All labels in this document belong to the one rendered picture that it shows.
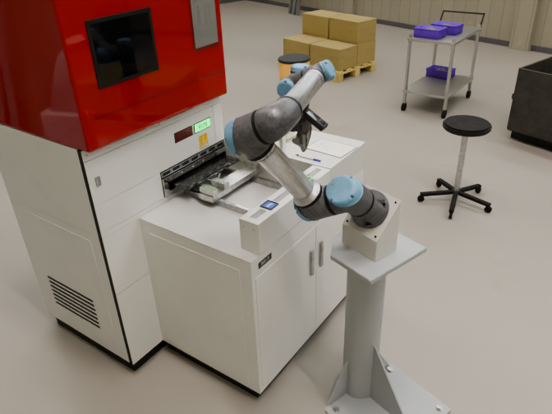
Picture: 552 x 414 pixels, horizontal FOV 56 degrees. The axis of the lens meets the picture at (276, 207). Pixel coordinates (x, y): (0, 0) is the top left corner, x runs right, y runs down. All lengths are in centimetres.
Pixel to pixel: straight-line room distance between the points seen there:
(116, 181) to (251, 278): 69
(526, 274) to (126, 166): 244
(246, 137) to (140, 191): 84
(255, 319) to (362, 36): 542
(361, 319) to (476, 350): 87
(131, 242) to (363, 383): 122
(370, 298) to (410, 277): 117
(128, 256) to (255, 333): 67
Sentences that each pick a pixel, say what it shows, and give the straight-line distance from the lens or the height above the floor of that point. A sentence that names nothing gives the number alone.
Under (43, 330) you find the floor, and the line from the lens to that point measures 323.
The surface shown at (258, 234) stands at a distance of 198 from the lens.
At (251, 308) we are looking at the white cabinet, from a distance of 214.
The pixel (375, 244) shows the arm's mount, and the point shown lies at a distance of 196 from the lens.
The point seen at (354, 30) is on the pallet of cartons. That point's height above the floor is 57.
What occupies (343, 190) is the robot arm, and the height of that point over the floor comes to 113.
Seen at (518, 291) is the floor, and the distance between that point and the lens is 338.
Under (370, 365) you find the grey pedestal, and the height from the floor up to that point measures 23.
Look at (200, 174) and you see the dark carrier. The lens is 250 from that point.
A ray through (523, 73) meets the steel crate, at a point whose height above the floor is 65.
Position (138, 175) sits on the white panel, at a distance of 231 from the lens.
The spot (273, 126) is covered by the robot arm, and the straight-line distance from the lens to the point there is 158.
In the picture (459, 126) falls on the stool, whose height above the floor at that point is 64.
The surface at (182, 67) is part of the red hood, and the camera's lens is 232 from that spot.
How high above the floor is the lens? 200
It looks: 30 degrees down
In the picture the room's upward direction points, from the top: 2 degrees counter-clockwise
